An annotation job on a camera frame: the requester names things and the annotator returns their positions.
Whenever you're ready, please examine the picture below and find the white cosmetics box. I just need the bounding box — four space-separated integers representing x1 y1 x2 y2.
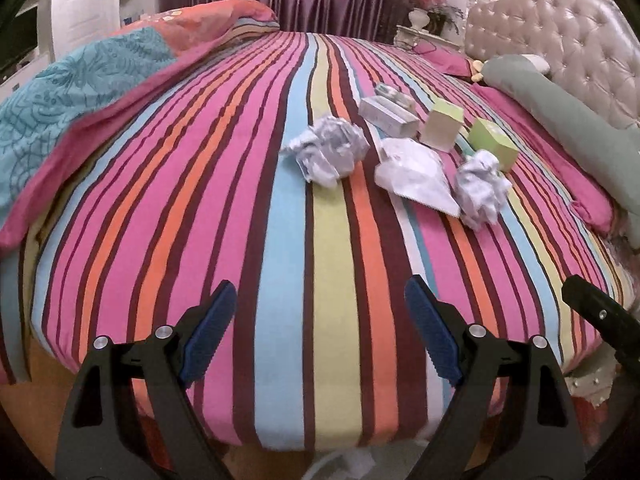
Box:
359 96 421 139

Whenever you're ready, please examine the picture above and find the striped bed sheet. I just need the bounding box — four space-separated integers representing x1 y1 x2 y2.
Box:
0 30 636 451

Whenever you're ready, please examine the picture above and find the pale green cardboard box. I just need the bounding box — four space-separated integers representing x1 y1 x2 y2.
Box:
419 99 463 151

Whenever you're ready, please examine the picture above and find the small white paper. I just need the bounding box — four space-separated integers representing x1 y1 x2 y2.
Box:
454 150 513 231

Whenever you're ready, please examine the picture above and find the cream tufted headboard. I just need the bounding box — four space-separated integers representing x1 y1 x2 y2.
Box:
465 0 640 131

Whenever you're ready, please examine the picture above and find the small pink pillow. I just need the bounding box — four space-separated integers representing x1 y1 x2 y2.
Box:
415 42 473 78

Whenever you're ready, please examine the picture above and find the cream carved bed frame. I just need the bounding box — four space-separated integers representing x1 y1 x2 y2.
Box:
565 345 623 406

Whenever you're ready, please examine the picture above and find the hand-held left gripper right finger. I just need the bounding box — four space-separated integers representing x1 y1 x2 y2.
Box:
404 275 586 480

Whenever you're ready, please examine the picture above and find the green long pillow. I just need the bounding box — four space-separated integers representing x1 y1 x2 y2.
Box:
482 55 640 201

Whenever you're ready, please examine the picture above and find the cream nightstand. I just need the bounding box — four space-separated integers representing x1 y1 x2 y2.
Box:
392 25 466 53

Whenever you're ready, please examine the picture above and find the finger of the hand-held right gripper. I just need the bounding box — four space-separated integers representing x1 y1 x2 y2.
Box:
561 275 640 361

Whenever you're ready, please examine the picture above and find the white plastic bag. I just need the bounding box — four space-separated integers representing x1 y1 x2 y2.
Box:
374 137 462 218

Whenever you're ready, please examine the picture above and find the bright green cardboard box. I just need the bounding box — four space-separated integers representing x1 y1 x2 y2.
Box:
467 117 519 173

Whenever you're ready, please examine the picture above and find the white door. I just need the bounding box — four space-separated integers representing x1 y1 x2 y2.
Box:
50 0 123 61

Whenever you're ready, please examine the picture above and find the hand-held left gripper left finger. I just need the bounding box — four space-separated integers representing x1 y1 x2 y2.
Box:
54 280 238 480

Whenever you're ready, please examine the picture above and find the teal and orange quilt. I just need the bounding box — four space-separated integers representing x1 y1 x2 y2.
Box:
0 0 281 256

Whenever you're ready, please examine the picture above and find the large white paper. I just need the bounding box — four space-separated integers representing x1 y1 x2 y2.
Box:
280 115 370 190

